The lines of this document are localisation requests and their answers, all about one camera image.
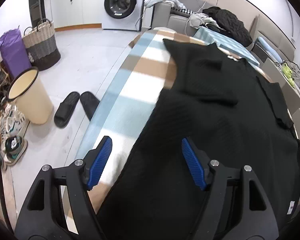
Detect black slipper right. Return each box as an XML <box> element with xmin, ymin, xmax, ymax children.
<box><xmin>80</xmin><ymin>91</ymin><xmax>100</xmax><ymax>120</ymax></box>

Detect black knit sweater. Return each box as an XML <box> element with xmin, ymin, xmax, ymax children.
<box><xmin>97</xmin><ymin>39</ymin><xmax>300</xmax><ymax>239</ymax></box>

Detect green plush toy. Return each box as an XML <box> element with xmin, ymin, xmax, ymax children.
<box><xmin>282</xmin><ymin>63</ymin><xmax>295</xmax><ymax>88</ymax></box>

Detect light blue pillow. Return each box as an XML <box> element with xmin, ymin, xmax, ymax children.
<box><xmin>256</xmin><ymin>36</ymin><xmax>283</xmax><ymax>63</ymax></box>

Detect black slipper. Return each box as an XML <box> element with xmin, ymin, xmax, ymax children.
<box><xmin>80</xmin><ymin>91</ymin><xmax>100</xmax><ymax>120</ymax></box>
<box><xmin>54</xmin><ymin>92</ymin><xmax>80</xmax><ymax>128</ymax></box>

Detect woven laundry basket with handles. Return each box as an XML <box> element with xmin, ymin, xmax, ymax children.
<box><xmin>23</xmin><ymin>18</ymin><xmax>61</xmax><ymax>71</ymax></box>

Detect grey sofa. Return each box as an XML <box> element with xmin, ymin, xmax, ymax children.
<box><xmin>151</xmin><ymin>3</ymin><xmax>197</xmax><ymax>36</ymax></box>

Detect purple plastic bag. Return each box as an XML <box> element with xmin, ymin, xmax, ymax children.
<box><xmin>0</xmin><ymin>28</ymin><xmax>31</xmax><ymax>79</ymax></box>

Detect teal checked cloth covered table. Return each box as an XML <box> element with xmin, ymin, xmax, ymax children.
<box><xmin>193</xmin><ymin>27</ymin><xmax>260</xmax><ymax>67</ymax></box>

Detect white front-load washing machine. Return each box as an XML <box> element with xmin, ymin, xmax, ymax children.
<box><xmin>102</xmin><ymin>0</ymin><xmax>144</xmax><ymax>31</ymax></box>

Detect cream round trash bin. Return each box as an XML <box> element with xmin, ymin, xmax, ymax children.
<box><xmin>7</xmin><ymin>67</ymin><xmax>53</xmax><ymax>125</ymax></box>

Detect black slipper left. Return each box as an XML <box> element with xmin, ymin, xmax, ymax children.
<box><xmin>54</xmin><ymin>92</ymin><xmax>80</xmax><ymax>128</ymax></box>

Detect black puffer jacket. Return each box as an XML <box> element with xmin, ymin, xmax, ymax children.
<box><xmin>202</xmin><ymin>7</ymin><xmax>253</xmax><ymax>47</ymax></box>

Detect white lower cabinets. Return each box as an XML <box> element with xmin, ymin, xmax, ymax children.
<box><xmin>50</xmin><ymin>0</ymin><xmax>103</xmax><ymax>31</ymax></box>

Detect plaid tablecloth brown blue white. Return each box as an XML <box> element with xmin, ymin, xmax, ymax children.
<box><xmin>76</xmin><ymin>29</ymin><xmax>209</xmax><ymax>211</ymax></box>

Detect light blue blanket on sofa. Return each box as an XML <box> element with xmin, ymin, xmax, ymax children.
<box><xmin>144</xmin><ymin>0</ymin><xmax>186</xmax><ymax>9</ymax></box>

